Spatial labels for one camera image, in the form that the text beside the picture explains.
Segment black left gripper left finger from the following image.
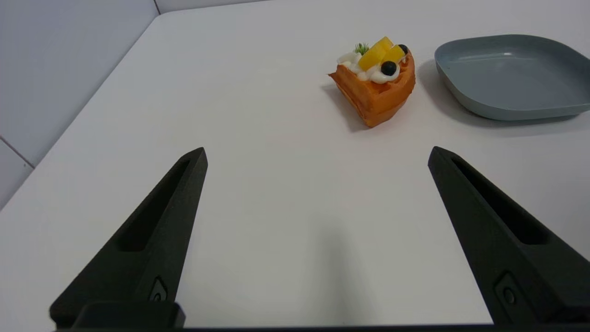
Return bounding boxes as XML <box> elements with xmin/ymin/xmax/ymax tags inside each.
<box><xmin>49</xmin><ymin>147</ymin><xmax>208</xmax><ymax>328</ymax></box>

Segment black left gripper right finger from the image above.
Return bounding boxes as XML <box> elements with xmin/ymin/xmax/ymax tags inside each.
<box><xmin>427</xmin><ymin>146</ymin><xmax>590</xmax><ymax>326</ymax></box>

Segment orange triangle waffle bread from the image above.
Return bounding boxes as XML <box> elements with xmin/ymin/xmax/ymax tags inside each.
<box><xmin>328</xmin><ymin>36</ymin><xmax>416</xmax><ymax>128</ymax></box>

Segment grey rounded rectangular plate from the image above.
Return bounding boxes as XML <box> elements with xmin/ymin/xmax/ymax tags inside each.
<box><xmin>434</xmin><ymin>34</ymin><xmax>590</xmax><ymax>121</ymax></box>

